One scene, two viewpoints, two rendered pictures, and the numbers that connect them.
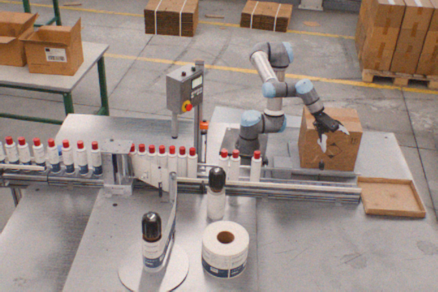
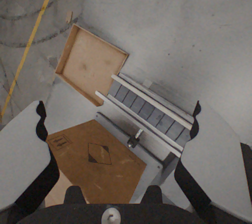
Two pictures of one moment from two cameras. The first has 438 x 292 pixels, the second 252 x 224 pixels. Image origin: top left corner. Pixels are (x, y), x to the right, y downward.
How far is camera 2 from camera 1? 2.36 m
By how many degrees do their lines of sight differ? 43
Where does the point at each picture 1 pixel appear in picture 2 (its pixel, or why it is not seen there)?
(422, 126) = not seen: hidden behind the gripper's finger
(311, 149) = (126, 177)
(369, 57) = not seen: hidden behind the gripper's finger
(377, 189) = (91, 82)
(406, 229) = (105, 16)
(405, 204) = (82, 50)
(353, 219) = (149, 51)
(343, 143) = (78, 149)
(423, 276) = not seen: outside the picture
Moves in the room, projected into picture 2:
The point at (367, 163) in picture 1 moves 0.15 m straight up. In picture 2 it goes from (74, 121) to (47, 130)
